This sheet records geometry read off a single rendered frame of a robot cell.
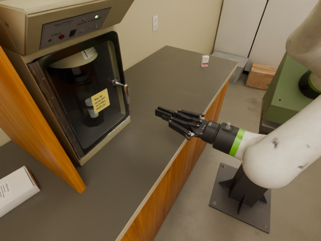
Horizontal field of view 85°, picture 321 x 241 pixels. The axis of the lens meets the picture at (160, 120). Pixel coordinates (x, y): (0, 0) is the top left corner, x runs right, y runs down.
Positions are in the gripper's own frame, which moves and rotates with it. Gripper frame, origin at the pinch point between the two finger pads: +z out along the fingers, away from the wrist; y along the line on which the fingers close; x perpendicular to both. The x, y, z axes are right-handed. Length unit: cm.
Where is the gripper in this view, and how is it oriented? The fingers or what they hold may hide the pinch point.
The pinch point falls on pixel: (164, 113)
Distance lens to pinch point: 66.6
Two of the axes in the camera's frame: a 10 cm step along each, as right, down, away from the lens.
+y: -5.3, 5.7, -6.3
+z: -8.5, -3.6, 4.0
